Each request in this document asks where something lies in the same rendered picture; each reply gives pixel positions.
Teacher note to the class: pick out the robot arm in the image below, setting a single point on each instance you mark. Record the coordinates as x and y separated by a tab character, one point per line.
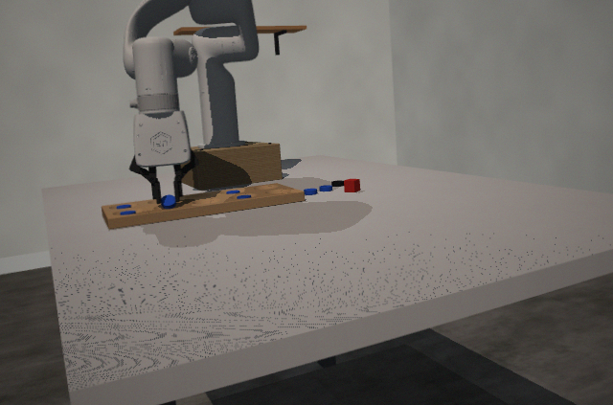
156	62

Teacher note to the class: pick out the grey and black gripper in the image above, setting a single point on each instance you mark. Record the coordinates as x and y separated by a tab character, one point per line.
162	141

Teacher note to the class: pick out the red cube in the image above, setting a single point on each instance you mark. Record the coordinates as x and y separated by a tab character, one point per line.
352	185

